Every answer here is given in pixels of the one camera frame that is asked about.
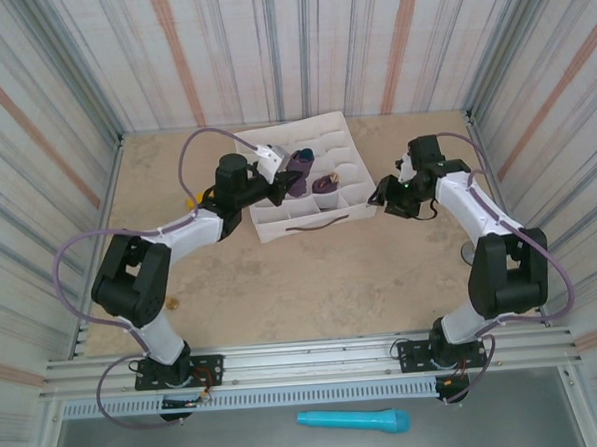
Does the purple sock orange cuff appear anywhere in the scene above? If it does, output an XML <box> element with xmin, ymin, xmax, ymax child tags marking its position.
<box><xmin>310</xmin><ymin>170</ymin><xmax>342</xmax><ymax>198</ymax></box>
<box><xmin>285</xmin><ymin>148</ymin><xmax>320</xmax><ymax>196</ymax></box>

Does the white fabric divider box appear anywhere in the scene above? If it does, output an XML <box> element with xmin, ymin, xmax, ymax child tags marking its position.
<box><xmin>232</xmin><ymin>108</ymin><xmax>380</xmax><ymax>246</ymax></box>

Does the grey slotted cable duct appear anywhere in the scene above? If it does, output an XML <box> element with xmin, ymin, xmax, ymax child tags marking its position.
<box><xmin>59</xmin><ymin>378</ymin><xmax>439</xmax><ymax>421</ymax></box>

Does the turquoise toy microphone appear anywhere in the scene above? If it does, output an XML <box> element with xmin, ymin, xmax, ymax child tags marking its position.
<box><xmin>295</xmin><ymin>404</ymin><xmax>413</xmax><ymax>440</ymax></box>

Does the thin black camera cable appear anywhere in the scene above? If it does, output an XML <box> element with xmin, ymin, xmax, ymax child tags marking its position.
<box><xmin>413</xmin><ymin>199</ymin><xmax>441</xmax><ymax>223</ymax></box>

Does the yellow rectangular block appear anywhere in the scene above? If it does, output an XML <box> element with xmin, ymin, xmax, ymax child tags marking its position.
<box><xmin>185</xmin><ymin>187</ymin><xmax>217</xmax><ymax>210</ymax></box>

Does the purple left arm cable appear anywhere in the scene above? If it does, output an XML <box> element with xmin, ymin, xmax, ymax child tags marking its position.
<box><xmin>46</xmin><ymin>124</ymin><xmax>280</xmax><ymax>433</ymax></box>

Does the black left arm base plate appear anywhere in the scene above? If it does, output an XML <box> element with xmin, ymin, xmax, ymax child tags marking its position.
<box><xmin>133</xmin><ymin>354</ymin><xmax>226</xmax><ymax>392</ymax></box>

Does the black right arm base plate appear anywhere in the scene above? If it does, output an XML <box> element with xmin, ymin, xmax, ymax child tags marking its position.
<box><xmin>394</xmin><ymin>336</ymin><xmax>487</xmax><ymax>375</ymax></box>

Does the aluminium mounting rail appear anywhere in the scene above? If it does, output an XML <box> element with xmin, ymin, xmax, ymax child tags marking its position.
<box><xmin>37</xmin><ymin>324</ymin><xmax>586</xmax><ymax>402</ymax></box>

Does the aluminium side rail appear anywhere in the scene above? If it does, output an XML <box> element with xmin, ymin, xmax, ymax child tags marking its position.
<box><xmin>56</xmin><ymin>133</ymin><xmax>137</xmax><ymax>360</ymax></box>
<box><xmin>465</xmin><ymin>105</ymin><xmax>550</xmax><ymax>331</ymax></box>

